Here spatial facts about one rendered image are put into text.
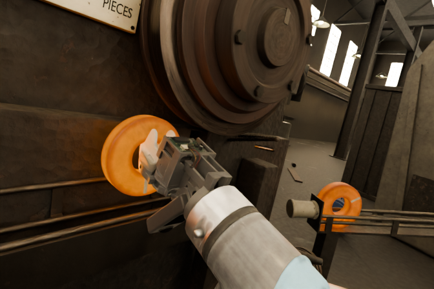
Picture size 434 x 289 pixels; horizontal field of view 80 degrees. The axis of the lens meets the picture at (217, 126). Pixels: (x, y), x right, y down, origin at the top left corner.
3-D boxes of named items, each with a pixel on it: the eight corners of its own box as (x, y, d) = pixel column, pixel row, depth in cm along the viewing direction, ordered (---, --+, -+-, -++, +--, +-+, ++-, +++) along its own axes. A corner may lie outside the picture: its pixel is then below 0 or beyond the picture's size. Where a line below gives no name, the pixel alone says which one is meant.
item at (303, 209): (284, 213, 89) (287, 196, 88) (309, 213, 91) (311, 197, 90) (292, 221, 83) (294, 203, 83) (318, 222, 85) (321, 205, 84)
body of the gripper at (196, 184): (197, 135, 45) (243, 177, 37) (181, 175, 48) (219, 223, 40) (159, 132, 40) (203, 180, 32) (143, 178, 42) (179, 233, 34)
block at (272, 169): (223, 224, 87) (239, 155, 84) (239, 220, 92) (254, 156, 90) (247, 241, 79) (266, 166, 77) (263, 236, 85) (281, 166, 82)
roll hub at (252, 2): (200, 88, 50) (234, -65, 47) (279, 108, 69) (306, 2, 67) (220, 91, 46) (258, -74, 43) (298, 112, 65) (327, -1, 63)
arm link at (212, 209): (239, 250, 37) (186, 271, 31) (219, 226, 41) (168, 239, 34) (267, 201, 35) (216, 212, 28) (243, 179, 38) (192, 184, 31)
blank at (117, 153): (104, 111, 45) (111, 115, 42) (177, 115, 56) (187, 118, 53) (95, 197, 47) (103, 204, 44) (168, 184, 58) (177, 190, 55)
